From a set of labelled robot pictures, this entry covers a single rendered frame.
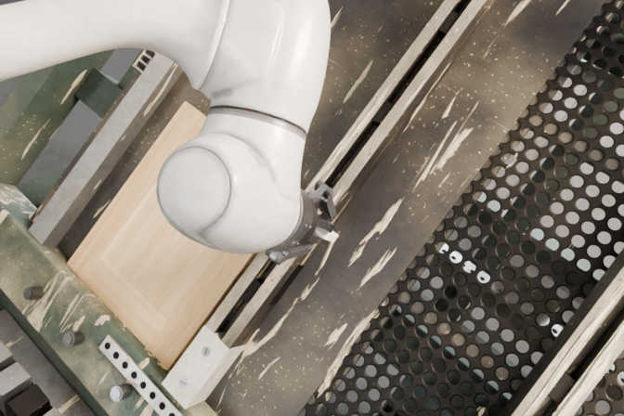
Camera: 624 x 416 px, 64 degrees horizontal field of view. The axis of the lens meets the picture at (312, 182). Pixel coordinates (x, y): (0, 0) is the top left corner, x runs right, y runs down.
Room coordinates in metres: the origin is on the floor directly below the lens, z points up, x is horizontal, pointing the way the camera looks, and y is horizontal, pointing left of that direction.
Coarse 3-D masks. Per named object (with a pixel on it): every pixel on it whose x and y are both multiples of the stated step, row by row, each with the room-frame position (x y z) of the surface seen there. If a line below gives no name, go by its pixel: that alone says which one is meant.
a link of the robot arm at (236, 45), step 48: (48, 0) 0.36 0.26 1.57; (96, 0) 0.38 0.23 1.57; (144, 0) 0.40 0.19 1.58; (192, 0) 0.43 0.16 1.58; (240, 0) 0.44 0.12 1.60; (288, 0) 0.46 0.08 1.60; (0, 48) 0.32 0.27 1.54; (48, 48) 0.34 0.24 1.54; (96, 48) 0.37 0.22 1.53; (144, 48) 0.40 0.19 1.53; (192, 48) 0.40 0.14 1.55; (240, 48) 0.40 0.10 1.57; (288, 48) 0.43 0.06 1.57; (240, 96) 0.39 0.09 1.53; (288, 96) 0.40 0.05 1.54
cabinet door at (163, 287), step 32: (192, 128) 0.78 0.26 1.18; (160, 160) 0.73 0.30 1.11; (128, 192) 0.69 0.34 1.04; (96, 224) 0.64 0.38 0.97; (128, 224) 0.64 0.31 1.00; (160, 224) 0.64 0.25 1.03; (96, 256) 0.60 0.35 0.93; (128, 256) 0.60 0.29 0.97; (160, 256) 0.60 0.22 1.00; (192, 256) 0.60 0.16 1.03; (224, 256) 0.60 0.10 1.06; (96, 288) 0.55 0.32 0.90; (128, 288) 0.55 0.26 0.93; (160, 288) 0.56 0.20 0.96; (192, 288) 0.56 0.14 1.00; (224, 288) 0.56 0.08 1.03; (128, 320) 0.51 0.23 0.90; (160, 320) 0.51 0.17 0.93; (192, 320) 0.51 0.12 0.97; (160, 352) 0.47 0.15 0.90
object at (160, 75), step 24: (144, 72) 0.85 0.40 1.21; (168, 72) 0.85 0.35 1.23; (144, 96) 0.81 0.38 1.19; (120, 120) 0.78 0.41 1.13; (144, 120) 0.80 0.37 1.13; (96, 144) 0.74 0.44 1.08; (120, 144) 0.75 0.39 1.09; (96, 168) 0.71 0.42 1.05; (72, 192) 0.67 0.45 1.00; (48, 216) 0.64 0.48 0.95; (72, 216) 0.66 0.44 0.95; (48, 240) 0.61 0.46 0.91
